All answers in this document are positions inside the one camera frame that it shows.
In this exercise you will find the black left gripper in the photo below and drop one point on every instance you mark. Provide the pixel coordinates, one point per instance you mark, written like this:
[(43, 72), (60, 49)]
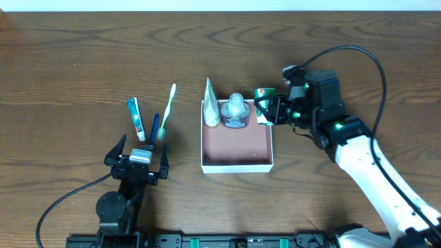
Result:
[(134, 171)]

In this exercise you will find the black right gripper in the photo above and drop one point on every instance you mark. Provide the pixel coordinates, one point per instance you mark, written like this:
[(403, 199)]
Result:
[(280, 110)]

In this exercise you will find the green soap packet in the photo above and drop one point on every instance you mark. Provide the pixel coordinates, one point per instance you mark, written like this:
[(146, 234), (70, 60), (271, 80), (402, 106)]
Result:
[(262, 97)]

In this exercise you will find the green toothpaste tube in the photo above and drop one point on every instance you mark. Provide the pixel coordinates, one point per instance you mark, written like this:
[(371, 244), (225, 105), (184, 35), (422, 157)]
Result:
[(133, 107)]

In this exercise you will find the white conditioner tube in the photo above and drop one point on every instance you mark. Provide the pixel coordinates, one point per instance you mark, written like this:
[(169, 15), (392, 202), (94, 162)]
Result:
[(211, 112)]

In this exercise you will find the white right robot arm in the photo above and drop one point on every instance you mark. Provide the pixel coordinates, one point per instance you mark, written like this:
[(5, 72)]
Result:
[(348, 142)]

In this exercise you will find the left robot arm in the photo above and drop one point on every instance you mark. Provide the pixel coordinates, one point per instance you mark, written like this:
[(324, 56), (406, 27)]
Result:
[(118, 210)]

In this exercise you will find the blue disposable razor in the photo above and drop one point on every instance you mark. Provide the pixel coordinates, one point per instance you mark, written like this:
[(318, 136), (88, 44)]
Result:
[(152, 133)]

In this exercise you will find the green white toothbrush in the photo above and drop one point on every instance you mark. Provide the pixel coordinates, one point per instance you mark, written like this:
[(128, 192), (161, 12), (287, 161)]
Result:
[(161, 131)]

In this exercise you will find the white box with pink interior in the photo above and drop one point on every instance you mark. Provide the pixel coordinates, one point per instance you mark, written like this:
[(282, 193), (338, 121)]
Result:
[(245, 150)]

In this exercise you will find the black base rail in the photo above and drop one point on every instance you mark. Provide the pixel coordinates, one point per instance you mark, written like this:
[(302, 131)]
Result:
[(220, 241)]

